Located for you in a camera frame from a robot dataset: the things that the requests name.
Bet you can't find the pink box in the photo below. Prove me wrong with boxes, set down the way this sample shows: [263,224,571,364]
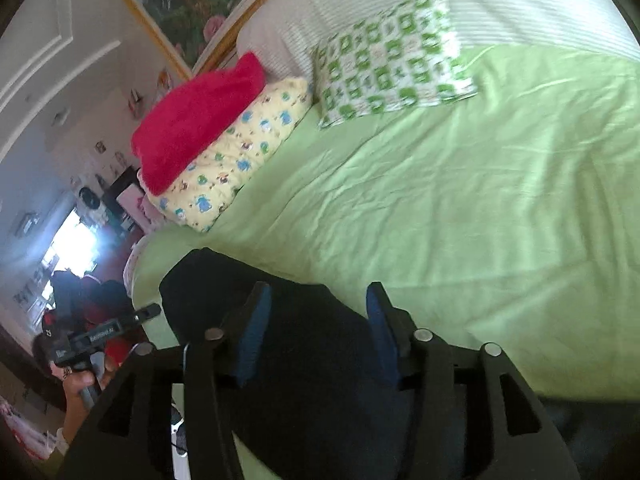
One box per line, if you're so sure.
[116,185,148,226]

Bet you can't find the red fluffy blanket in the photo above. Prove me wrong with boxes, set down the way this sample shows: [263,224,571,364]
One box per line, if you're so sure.
[131,52,267,196]

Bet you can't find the light green bed sheet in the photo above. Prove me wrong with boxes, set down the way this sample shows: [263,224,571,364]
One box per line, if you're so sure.
[131,44,640,480]

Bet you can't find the dark navy pants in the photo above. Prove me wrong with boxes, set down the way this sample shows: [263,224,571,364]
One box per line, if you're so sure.
[159,247,640,480]

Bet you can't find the framed floral painting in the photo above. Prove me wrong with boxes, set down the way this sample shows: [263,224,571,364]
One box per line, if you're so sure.
[122,0,316,80]

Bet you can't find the green and white patterned pillow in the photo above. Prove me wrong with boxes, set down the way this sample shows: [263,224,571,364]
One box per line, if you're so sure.
[311,0,480,130]

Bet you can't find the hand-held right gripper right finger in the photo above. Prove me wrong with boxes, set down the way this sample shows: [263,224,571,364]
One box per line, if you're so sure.
[366,282,582,480]

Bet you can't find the yellow cartoon print pillow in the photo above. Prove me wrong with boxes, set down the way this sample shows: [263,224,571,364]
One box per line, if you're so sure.
[147,76,313,233]

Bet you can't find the person's left forearm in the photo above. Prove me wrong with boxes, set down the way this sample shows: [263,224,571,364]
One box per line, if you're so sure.
[47,407,91,466]

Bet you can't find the person's left hand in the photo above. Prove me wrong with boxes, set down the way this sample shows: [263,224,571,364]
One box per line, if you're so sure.
[62,352,118,418]

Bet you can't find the white striped bed headboard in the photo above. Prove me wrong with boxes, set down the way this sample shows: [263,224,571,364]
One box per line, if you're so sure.
[236,0,640,78]

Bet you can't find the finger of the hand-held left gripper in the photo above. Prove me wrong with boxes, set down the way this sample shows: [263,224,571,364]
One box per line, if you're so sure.
[117,303,162,333]

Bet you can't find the bright window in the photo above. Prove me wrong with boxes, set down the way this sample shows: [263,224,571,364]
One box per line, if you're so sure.
[42,205,103,281]

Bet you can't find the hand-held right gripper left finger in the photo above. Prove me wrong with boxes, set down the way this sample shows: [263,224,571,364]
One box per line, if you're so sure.
[58,281,272,480]

